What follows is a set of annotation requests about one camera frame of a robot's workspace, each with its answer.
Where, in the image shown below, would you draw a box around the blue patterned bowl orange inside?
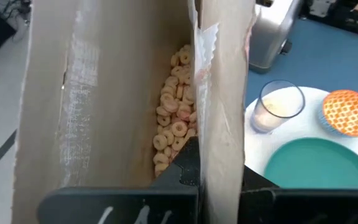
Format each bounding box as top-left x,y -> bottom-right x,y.
318,89 -> 358,138

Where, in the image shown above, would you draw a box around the pale cereal rings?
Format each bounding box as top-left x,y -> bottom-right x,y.
152,44 -> 198,179

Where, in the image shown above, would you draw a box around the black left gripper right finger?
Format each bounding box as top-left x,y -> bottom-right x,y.
237,164 -> 358,224

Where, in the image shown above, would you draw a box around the pink strawberry cereal box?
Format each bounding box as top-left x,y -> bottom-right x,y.
11,0 -> 257,224

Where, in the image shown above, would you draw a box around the clear drinking glass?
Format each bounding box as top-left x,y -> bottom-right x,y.
249,80 -> 306,134

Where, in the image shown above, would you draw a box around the white round woven placemat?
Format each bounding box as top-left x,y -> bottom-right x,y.
244,86 -> 358,178

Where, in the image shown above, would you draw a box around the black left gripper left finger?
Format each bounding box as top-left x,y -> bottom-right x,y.
37,136 -> 201,224

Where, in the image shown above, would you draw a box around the silver four-slot toaster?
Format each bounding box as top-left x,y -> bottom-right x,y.
249,0 -> 304,75

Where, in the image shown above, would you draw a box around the green round plate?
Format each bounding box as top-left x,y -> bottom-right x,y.
263,138 -> 358,190

